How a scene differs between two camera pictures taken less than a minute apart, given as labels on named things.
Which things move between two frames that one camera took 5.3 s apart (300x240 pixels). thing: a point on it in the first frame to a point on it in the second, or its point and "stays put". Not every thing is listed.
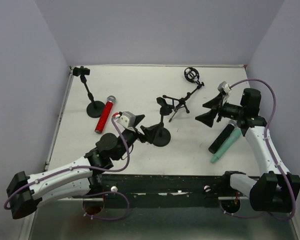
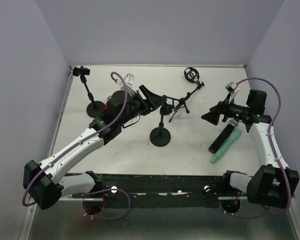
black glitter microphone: x=222 y=136 stays put
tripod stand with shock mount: x=191 y=74 stays put
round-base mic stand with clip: x=163 y=137 stays put
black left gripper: x=139 y=128 to x=145 y=100
